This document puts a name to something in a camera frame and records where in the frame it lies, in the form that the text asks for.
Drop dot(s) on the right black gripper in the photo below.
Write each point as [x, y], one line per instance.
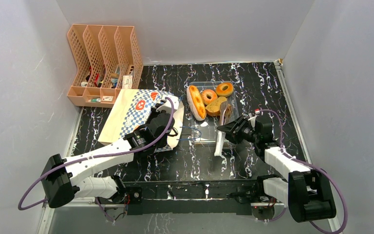
[236, 130]

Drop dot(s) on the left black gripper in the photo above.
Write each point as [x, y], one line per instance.
[153, 113]

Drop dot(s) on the fake crusted bread slice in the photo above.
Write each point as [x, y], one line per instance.
[214, 108]

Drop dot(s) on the blue checkered paper bag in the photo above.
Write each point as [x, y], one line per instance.
[132, 108]

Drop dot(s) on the fake long baguette roll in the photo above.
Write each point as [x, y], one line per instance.
[196, 103]

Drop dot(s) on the orange fake donut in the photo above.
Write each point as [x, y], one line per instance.
[225, 89]

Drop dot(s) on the fake herb bread slice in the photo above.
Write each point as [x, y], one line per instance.
[228, 112]

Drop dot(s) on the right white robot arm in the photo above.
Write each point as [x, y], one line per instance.
[305, 191]

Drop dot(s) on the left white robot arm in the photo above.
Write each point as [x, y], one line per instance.
[66, 179]

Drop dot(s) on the clear plastic tray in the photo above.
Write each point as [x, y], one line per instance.
[205, 133]

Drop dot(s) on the white stapler box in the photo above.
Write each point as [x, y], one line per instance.
[127, 82]

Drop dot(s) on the small white card box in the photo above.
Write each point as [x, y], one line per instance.
[107, 98]

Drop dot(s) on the green white glue tube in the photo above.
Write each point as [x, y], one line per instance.
[95, 100]

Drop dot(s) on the red small box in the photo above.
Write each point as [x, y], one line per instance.
[97, 80]

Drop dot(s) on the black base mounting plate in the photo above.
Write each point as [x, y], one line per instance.
[197, 197]

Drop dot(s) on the peach plastic file organizer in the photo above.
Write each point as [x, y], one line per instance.
[113, 52]

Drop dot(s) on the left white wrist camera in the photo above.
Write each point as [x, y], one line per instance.
[166, 106]

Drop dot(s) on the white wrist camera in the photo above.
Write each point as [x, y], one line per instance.
[253, 116]
[166, 106]

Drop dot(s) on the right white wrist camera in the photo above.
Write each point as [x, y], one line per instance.
[253, 116]

